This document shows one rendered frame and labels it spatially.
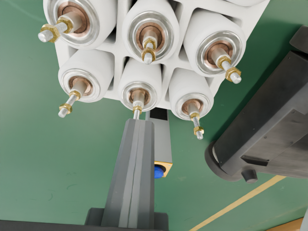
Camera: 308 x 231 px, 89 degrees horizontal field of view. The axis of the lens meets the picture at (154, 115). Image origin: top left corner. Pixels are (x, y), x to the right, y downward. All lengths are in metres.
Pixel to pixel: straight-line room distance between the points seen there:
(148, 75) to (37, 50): 0.45
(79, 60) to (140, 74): 0.12
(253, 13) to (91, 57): 0.32
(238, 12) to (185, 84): 0.16
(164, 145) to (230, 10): 0.33
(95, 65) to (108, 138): 0.57
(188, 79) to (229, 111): 0.43
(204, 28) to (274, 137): 0.45
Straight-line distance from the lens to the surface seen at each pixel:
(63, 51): 0.42
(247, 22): 0.39
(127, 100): 0.34
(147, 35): 0.26
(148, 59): 0.20
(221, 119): 0.77
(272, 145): 0.67
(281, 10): 0.63
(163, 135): 0.46
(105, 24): 0.29
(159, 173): 0.42
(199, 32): 0.30
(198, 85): 0.34
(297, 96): 0.55
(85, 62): 0.34
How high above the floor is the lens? 0.52
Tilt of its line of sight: 48 degrees down
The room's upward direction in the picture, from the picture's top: 178 degrees counter-clockwise
